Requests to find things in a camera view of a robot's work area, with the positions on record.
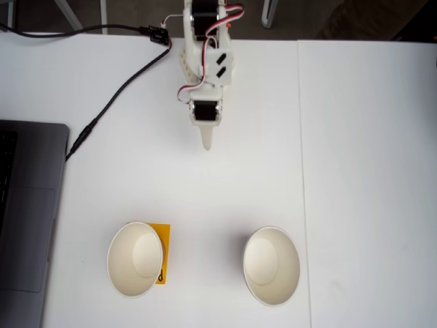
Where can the brown paper cup with note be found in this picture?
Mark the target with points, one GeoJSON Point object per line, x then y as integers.
{"type": "Point", "coordinates": [129, 273]}

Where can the grey metal frame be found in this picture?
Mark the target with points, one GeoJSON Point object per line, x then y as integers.
{"type": "Point", "coordinates": [104, 15]}

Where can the yellow handwritten sticky note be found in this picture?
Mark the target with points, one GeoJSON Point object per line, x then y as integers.
{"type": "Point", "coordinates": [165, 239]}

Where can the white chair leg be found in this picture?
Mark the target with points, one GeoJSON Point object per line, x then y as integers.
{"type": "Point", "coordinates": [268, 17]}

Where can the small black controller board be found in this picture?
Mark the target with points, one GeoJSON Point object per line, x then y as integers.
{"type": "Point", "coordinates": [158, 34]}

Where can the dark grey laptop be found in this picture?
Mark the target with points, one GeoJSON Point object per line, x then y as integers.
{"type": "Point", "coordinates": [30, 205]}

